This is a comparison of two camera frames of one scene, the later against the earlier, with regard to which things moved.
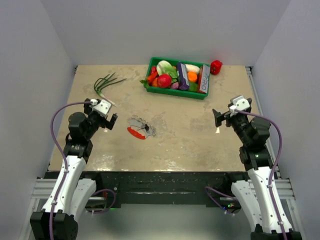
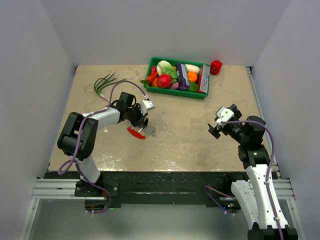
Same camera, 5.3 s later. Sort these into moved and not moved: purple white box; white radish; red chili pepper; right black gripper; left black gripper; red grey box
Moved: right black gripper; left black gripper
Not moved: white radish; purple white box; red grey box; red chili pepper
